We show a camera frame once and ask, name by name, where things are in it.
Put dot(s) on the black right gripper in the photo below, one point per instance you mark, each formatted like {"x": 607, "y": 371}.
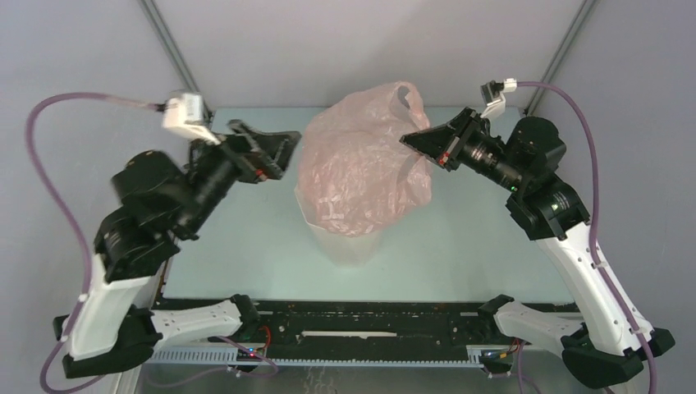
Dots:
{"x": 439, "y": 143}

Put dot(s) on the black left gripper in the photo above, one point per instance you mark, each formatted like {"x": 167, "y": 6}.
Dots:
{"x": 272, "y": 150}

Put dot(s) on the pink plastic trash bag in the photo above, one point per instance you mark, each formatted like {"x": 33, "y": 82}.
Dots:
{"x": 355, "y": 176}

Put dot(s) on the white faceted trash bin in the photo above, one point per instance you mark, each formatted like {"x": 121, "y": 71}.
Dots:
{"x": 347, "y": 251}

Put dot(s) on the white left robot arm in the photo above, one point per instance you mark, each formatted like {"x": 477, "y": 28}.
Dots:
{"x": 111, "y": 334}

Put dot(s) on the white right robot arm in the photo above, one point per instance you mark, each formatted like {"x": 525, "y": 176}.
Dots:
{"x": 611, "y": 342}

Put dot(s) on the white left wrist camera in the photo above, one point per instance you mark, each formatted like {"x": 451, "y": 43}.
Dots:
{"x": 183, "y": 115}

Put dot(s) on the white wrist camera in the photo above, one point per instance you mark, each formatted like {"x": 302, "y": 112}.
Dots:
{"x": 493, "y": 94}
{"x": 183, "y": 115}

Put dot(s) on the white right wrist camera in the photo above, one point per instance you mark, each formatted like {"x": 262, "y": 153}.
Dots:
{"x": 493, "y": 94}

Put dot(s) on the aluminium frame post left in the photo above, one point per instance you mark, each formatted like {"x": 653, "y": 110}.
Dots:
{"x": 169, "y": 45}

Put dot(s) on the aluminium frame post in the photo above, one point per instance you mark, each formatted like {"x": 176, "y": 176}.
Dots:
{"x": 169, "y": 45}
{"x": 575, "y": 28}

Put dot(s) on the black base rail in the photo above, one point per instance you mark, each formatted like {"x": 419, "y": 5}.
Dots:
{"x": 337, "y": 328}

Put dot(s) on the aluminium frame post right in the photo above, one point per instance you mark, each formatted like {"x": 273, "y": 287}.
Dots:
{"x": 575, "y": 28}

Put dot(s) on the white cable duct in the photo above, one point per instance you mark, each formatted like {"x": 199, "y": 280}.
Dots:
{"x": 468, "y": 357}

